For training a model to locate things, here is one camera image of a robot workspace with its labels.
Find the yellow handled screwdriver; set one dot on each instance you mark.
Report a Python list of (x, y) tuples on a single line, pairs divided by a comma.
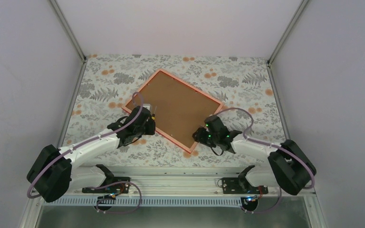
[(153, 113)]

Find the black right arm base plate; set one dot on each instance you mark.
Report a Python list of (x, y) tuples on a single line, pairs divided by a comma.
[(240, 186)]

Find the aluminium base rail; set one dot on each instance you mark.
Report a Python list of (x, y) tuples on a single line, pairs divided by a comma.
[(173, 184)]

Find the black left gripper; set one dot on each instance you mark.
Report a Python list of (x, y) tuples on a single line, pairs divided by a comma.
[(150, 130)]

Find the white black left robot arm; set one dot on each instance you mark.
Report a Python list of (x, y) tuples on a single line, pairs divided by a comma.
[(77, 154)]

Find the grey slotted cable duct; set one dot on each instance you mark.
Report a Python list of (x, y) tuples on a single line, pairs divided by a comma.
[(148, 201)]

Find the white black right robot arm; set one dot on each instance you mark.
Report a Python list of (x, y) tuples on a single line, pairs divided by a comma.
[(283, 165)]

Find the aluminium corner post left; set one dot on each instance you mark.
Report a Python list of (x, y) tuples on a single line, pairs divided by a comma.
[(67, 28)]

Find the aluminium corner post right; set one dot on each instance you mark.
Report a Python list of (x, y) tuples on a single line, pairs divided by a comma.
[(292, 23)]

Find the red picture frame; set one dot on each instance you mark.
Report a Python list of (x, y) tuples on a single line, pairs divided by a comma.
[(181, 107)]

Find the aluminium corner post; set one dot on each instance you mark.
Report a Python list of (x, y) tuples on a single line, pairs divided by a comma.
[(292, 23), (67, 28)]

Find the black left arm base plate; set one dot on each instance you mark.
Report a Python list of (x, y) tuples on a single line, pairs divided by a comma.
[(114, 185)]

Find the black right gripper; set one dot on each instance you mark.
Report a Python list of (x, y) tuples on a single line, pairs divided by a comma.
[(199, 137)]

